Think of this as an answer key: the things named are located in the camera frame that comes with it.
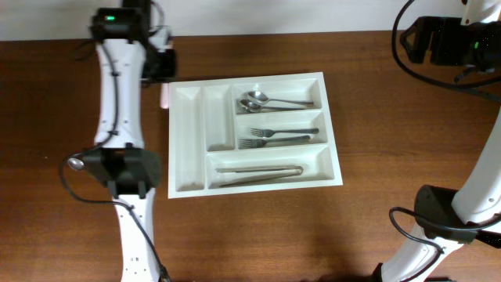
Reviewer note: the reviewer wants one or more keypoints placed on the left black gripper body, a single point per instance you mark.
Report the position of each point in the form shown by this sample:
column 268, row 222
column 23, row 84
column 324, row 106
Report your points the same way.
column 163, row 68

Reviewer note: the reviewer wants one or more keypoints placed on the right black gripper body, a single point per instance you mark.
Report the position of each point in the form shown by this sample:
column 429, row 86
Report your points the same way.
column 450, row 46

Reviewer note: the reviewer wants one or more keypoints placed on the pink plastic knife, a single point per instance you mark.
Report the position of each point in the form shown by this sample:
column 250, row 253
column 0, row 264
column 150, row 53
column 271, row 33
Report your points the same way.
column 164, row 96

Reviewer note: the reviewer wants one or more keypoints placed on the steel fork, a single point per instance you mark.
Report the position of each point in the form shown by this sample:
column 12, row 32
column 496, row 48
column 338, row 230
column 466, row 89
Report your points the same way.
column 267, row 133
column 260, row 143

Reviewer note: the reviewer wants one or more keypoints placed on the steel spoon patterned handle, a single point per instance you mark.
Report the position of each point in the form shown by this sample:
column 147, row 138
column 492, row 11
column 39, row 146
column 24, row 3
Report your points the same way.
column 76, row 164

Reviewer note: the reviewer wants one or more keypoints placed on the steel tongs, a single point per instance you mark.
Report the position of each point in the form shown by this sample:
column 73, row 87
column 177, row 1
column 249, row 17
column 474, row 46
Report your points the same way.
column 260, row 173

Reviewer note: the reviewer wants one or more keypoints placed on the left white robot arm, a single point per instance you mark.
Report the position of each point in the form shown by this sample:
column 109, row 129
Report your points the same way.
column 134, row 49

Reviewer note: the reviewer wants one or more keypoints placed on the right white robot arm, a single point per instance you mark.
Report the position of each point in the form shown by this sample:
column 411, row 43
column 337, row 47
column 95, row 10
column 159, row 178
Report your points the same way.
column 447, row 219

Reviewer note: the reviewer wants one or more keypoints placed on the white cutlery tray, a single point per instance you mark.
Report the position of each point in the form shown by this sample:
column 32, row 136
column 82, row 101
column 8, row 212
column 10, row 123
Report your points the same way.
column 206, row 123

